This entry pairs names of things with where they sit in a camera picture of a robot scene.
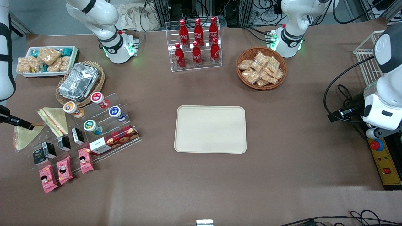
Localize black left wrist camera cable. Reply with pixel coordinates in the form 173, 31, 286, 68
323, 56, 377, 123

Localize white rectangular plastic bin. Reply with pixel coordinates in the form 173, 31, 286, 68
22, 46, 79, 78

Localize red lid yogurt cup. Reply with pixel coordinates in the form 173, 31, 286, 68
91, 92, 111, 109

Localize clear bagged rice cracker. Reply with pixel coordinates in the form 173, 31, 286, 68
59, 56, 71, 72
16, 56, 43, 74
37, 47, 62, 66
47, 58, 62, 73

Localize beige rectangular tray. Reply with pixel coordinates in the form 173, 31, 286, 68
174, 105, 247, 154

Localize triangle sandwich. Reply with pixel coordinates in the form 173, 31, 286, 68
37, 107, 68, 137
13, 122, 45, 152

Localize clear acrylic stepped display stand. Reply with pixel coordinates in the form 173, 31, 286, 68
14, 92, 142, 170

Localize crumpled beige cloth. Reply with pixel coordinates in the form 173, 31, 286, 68
119, 4, 161, 32

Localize aluminium foil container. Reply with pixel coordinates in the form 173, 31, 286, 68
59, 62, 101, 102

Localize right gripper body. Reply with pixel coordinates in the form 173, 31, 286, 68
0, 105, 15, 124

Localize black floor cables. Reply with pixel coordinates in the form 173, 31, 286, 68
279, 210, 402, 226

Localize left gripper grey rounded attachment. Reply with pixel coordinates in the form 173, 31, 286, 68
366, 127, 386, 139

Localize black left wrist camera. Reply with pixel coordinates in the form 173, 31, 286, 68
328, 100, 365, 123

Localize clear acrylic bottle rack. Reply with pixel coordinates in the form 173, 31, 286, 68
165, 17, 223, 73

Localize red cola bottle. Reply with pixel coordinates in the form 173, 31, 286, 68
174, 42, 186, 69
179, 19, 190, 48
210, 37, 220, 64
192, 41, 202, 67
209, 16, 219, 43
193, 18, 204, 47

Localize pink snack packet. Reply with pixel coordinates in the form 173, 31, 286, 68
38, 164, 59, 194
57, 156, 73, 185
78, 148, 94, 174

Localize white wire basket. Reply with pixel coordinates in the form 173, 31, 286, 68
353, 30, 385, 87

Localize yellow emergency stop box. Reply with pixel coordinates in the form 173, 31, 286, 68
367, 137, 402, 191

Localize black equipment rack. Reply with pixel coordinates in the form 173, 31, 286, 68
152, 0, 285, 28

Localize orange lid yogurt cup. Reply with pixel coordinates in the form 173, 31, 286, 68
63, 101, 85, 118

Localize green lid yogurt cup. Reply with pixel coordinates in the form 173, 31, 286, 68
83, 119, 104, 136

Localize small black carton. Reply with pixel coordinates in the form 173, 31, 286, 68
33, 149, 49, 166
42, 142, 57, 159
71, 127, 85, 145
57, 135, 72, 151

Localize oval wicker basket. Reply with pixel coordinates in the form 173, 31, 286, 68
56, 61, 106, 108

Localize blue lid yogurt cup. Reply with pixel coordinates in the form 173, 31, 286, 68
109, 106, 127, 122

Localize red tartan cookie box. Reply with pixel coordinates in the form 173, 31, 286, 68
86, 126, 140, 157

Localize round wicker basket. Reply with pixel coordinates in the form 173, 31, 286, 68
236, 46, 288, 91

